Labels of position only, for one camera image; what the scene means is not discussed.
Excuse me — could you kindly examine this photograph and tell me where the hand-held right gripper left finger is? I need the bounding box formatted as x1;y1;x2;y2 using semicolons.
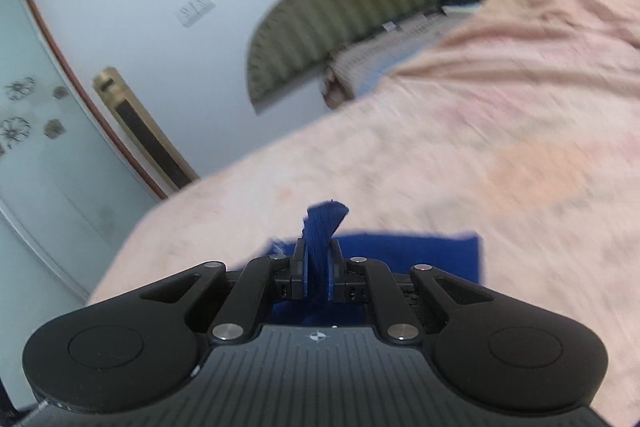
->
140;239;307;345

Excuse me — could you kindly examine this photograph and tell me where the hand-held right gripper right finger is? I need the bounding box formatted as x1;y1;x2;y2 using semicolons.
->
327;239;496;345

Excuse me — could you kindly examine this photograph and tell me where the blue fleece garment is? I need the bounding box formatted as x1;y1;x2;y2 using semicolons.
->
262;201;481;328

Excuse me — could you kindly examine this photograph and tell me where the gold and black stand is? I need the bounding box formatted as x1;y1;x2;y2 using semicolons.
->
92;67;198;192

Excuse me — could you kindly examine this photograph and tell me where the patterned pillow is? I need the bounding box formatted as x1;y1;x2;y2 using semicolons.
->
320;14;451;108

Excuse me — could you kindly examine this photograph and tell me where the frosted glass door with flowers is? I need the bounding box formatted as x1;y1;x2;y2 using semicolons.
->
0;0;161;303

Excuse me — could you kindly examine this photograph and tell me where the white wall socket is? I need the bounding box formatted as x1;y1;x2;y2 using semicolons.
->
175;0;217;28

